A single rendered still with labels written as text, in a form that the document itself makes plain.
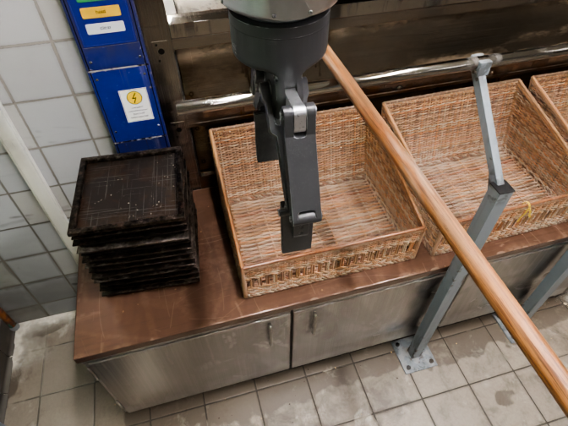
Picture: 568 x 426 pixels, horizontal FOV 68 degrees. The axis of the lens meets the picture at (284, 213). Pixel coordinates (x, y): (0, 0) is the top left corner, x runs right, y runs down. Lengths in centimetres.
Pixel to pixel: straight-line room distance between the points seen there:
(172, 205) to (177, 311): 33
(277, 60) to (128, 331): 106
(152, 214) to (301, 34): 86
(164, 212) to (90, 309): 40
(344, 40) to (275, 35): 110
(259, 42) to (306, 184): 11
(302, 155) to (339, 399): 151
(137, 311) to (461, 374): 126
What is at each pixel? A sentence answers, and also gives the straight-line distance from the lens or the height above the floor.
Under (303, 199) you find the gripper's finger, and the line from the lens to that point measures 34.
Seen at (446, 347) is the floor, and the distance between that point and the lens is 196.
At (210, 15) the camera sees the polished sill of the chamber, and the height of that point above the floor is 118.
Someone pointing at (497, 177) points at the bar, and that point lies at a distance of 115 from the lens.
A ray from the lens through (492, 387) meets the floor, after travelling 195.
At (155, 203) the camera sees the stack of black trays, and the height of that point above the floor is 87.
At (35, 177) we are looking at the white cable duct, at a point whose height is 77.
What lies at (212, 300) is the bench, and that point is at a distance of 128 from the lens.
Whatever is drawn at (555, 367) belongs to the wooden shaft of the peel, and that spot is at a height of 120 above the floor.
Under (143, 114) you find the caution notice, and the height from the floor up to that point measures 94.
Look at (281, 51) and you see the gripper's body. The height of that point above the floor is 153.
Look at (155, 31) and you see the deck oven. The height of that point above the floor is 116.
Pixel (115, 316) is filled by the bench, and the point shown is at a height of 58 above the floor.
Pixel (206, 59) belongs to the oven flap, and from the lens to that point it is 132.
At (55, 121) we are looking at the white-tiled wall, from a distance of 140.
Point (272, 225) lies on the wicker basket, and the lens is 142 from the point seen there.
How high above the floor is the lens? 167
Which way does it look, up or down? 48 degrees down
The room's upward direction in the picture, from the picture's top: straight up
